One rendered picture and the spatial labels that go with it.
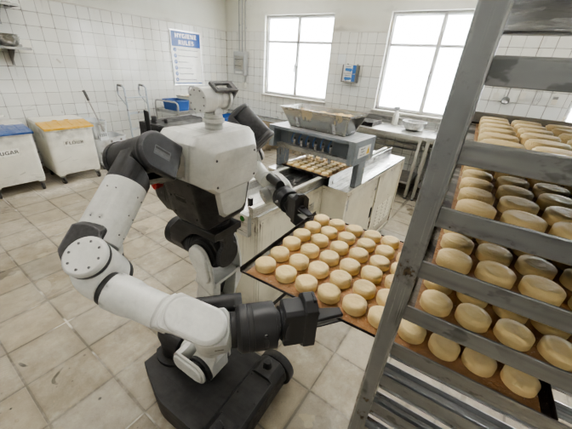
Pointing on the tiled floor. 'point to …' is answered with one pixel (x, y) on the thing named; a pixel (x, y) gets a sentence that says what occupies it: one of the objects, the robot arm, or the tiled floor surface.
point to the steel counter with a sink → (405, 139)
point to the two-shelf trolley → (171, 110)
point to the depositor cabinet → (362, 195)
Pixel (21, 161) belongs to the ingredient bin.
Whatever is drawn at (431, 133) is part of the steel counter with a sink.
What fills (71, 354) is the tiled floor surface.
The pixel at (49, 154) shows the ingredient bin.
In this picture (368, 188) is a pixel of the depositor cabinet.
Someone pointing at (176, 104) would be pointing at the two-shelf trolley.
